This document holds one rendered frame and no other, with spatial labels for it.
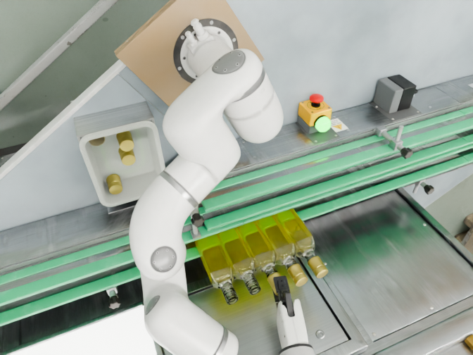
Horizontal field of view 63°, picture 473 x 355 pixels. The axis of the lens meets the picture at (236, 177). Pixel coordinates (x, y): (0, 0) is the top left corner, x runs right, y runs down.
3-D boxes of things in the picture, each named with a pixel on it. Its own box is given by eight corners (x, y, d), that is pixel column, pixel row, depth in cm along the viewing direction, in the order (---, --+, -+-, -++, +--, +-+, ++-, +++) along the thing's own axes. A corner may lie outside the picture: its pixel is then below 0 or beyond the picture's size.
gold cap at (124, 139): (115, 131, 92) (117, 141, 89) (129, 127, 93) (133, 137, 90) (117, 143, 95) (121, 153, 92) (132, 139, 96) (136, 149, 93)
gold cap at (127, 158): (117, 146, 95) (120, 156, 92) (131, 142, 96) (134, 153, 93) (120, 157, 97) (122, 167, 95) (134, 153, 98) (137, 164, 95)
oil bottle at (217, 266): (189, 232, 109) (215, 294, 95) (187, 219, 106) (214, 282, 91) (208, 225, 111) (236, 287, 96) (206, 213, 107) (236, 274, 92)
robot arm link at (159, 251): (160, 172, 72) (104, 228, 70) (165, 168, 59) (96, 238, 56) (212, 221, 74) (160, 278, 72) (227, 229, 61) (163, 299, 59)
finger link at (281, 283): (292, 302, 88) (286, 277, 93) (293, 294, 86) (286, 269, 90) (278, 303, 87) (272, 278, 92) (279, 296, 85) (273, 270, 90)
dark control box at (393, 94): (371, 101, 123) (388, 114, 118) (377, 78, 118) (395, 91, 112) (392, 95, 125) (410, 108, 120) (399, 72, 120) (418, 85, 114)
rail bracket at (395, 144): (371, 134, 114) (402, 160, 105) (376, 113, 109) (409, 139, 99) (382, 130, 115) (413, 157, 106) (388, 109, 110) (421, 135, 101)
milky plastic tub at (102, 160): (98, 187, 103) (103, 210, 97) (72, 117, 88) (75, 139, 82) (162, 170, 108) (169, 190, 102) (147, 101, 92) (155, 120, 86)
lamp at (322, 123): (312, 129, 110) (318, 136, 108) (314, 117, 107) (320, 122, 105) (326, 126, 112) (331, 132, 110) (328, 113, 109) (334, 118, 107)
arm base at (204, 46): (161, 37, 82) (181, 68, 71) (209, 1, 81) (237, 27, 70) (198, 89, 93) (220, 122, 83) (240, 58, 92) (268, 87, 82)
